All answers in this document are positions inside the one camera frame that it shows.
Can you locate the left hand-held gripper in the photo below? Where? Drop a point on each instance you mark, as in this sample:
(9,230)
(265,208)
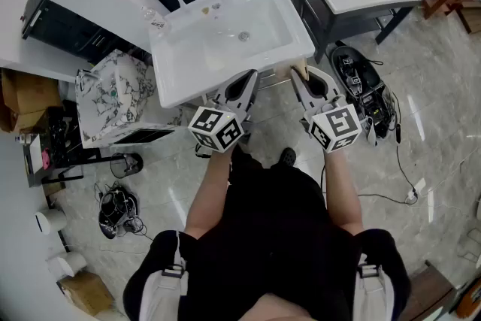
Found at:
(216,128)

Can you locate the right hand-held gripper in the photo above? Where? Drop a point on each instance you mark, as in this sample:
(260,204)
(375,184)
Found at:
(334,128)

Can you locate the wooden toothbrush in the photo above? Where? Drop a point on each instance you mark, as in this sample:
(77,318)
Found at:
(300,72)

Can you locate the person's right forearm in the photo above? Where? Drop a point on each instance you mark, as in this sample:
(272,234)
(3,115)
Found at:
(342,191)

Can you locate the person's left forearm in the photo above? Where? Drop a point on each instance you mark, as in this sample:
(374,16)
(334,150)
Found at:
(210,191)

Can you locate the black case of equipment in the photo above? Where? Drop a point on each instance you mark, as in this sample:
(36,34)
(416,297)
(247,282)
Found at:
(360,86)

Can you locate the metal sink drain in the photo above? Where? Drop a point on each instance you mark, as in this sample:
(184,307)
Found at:
(244,35)

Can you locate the black metal sink stand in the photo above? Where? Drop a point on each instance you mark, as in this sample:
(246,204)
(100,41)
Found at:
(330,30)

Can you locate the person's black shoe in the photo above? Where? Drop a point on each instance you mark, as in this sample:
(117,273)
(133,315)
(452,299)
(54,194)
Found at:
(288,156)

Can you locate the gold sticker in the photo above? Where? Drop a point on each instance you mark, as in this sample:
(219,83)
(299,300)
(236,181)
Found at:
(205,11)

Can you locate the silver sticker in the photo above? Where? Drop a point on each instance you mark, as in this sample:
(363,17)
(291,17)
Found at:
(216,6)

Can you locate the clear plastic bottle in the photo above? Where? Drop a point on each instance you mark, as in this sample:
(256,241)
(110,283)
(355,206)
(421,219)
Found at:
(156,20)

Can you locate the marble pattern box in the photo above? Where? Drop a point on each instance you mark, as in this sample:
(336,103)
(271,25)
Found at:
(109,94)

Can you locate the white power strip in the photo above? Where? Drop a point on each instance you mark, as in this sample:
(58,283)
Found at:
(412,196)

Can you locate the person's black shirt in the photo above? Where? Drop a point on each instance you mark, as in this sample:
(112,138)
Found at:
(270,237)

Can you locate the low black cabinet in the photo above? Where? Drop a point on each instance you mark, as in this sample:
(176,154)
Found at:
(67,30)

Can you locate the black speckled stand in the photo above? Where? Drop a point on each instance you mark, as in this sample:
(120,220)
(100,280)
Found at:
(56,139)

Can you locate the pink object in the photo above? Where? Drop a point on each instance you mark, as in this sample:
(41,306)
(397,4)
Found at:
(46,158)

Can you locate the cardboard box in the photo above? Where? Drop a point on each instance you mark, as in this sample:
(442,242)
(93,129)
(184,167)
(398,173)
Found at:
(30,94)
(86,293)

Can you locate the person's white vest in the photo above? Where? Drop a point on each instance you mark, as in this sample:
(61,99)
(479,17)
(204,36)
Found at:
(165,293)

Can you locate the grey box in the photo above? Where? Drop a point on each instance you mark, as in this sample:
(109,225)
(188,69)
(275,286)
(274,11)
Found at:
(34,161)

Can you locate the white cylinder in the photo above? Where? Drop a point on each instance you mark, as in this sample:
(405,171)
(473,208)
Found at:
(52,221)
(67,265)

